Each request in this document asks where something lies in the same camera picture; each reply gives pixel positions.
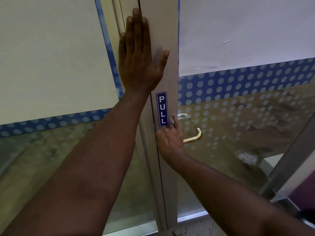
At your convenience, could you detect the person's left hand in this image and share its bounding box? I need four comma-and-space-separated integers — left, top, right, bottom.
118, 8, 170, 95

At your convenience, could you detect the person's right hand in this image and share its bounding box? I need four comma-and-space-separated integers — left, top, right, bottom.
155, 114, 185, 158

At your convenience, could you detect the brass door handle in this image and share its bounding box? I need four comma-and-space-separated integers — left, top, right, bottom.
182, 128, 203, 145

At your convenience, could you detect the glass door with metal frame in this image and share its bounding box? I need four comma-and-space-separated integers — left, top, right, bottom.
139, 0, 315, 230

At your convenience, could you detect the person's right forearm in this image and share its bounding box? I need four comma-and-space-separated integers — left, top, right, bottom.
170, 151, 315, 236

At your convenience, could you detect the blue PULL sign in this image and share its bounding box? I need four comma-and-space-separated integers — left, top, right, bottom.
156, 91, 169, 128

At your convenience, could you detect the white paper sheet on partition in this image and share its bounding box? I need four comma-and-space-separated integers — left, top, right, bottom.
0, 0, 120, 126

